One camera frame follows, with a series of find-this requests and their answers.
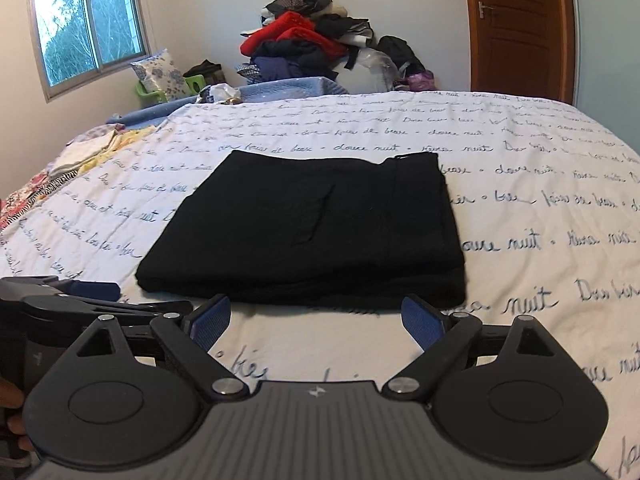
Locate black bag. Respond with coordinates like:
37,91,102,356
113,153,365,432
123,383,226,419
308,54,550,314
375,35,427,80

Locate floral pillow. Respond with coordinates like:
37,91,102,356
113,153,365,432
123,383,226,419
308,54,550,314
130,48,194,104

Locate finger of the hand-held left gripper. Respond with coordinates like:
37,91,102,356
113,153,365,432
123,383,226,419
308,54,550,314
47,280,122,303
22,294,194,319

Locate black pants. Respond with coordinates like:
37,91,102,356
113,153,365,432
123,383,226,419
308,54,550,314
135,150,469,309

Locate person's left hand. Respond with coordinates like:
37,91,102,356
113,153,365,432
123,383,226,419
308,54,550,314
0,376,35,466

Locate pile of clothes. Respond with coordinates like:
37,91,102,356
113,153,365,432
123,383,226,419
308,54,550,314
239,0,376,84

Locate dark cloth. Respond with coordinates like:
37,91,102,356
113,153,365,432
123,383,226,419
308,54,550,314
184,59,224,86

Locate brown wooden door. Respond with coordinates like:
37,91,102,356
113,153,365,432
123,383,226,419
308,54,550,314
462,0,577,104

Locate clear plastic bag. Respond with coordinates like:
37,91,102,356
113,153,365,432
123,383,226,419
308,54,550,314
349,50,402,93

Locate folded yellow white cloths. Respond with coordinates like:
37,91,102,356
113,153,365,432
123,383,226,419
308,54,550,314
0,124,159,241

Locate frosted glass wardrobe door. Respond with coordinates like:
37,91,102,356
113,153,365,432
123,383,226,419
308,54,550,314
570,0,640,109

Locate blue blanket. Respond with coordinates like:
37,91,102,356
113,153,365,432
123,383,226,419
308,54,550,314
106,76,351,126

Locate sliding glass window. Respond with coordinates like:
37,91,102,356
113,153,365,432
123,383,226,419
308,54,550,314
27,0,152,104

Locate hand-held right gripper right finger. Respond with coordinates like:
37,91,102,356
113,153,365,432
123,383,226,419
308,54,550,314
381,294,566,401

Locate white script-printed bedspread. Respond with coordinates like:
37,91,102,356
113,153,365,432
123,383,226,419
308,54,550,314
0,89,640,480

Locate crumpled white plastic bag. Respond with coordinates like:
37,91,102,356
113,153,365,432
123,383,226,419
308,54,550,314
199,83,242,106

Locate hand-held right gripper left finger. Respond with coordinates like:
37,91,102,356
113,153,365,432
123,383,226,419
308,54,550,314
74,294,250,401

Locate green plastic basket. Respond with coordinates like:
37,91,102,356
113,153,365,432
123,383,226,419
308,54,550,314
134,74,209,106

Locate purple cloth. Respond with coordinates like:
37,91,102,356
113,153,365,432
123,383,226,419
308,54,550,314
404,71,435,92

